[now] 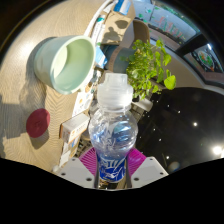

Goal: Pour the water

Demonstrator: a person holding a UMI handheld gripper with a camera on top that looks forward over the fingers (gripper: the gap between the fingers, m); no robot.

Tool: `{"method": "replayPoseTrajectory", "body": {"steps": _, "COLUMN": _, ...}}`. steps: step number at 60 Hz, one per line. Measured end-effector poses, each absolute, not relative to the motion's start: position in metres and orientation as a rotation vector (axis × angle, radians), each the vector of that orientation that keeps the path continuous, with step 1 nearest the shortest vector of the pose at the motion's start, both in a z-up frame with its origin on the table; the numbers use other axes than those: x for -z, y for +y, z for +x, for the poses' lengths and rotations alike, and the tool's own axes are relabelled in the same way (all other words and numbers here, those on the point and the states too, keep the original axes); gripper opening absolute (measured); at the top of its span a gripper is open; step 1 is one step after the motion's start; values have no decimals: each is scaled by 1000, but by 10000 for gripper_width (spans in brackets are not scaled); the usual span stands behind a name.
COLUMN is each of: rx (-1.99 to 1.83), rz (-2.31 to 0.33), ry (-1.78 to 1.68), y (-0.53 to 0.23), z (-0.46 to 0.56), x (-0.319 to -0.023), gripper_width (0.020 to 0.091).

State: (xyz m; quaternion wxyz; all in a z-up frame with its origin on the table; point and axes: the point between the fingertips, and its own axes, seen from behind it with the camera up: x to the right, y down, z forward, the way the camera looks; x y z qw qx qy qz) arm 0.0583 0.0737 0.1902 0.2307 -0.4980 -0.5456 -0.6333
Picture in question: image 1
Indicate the white green tube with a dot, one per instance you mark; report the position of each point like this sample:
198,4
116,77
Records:
98,31

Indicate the white printed menu sheet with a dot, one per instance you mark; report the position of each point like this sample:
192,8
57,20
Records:
81,100

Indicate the dark framed wall poster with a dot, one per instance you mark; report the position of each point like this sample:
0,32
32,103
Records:
206,60

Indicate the white leaflet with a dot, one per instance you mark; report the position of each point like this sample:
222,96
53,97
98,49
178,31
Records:
65,157

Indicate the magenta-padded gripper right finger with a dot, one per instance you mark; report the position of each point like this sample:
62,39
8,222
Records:
148,171

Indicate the group of ceiling spotlights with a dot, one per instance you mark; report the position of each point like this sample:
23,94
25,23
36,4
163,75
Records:
217,150

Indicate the green potted plant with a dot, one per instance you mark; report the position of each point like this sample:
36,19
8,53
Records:
146,66

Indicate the white blue booklet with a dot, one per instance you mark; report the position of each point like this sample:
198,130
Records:
74,141

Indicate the pale green mug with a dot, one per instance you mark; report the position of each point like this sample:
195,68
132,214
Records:
50,63

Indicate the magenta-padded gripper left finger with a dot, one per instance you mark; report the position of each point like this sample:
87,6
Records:
78,171

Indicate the small light blue carton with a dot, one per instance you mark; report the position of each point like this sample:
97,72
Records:
100,57

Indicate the blue and white box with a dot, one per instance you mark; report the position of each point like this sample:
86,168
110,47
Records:
122,6

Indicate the flat round red coaster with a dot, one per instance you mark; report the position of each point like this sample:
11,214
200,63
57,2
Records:
37,123

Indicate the clear blue-label water bottle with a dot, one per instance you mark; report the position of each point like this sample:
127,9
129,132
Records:
113,133

